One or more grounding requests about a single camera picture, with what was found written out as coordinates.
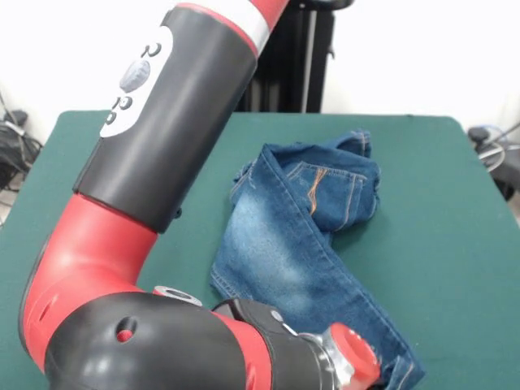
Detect grey chair base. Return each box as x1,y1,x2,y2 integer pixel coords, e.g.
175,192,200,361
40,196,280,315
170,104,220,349
466,123,520,202

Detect dark green table cloth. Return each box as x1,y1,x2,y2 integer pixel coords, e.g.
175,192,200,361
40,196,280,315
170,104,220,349
0,109,520,390

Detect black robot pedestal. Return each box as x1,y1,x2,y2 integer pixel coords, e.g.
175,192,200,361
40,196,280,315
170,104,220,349
233,0,355,114

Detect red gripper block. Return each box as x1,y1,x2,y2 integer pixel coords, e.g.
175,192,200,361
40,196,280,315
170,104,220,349
327,323,383,390

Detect blue denim jeans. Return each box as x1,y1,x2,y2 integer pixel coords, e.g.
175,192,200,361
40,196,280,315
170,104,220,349
210,128,427,390

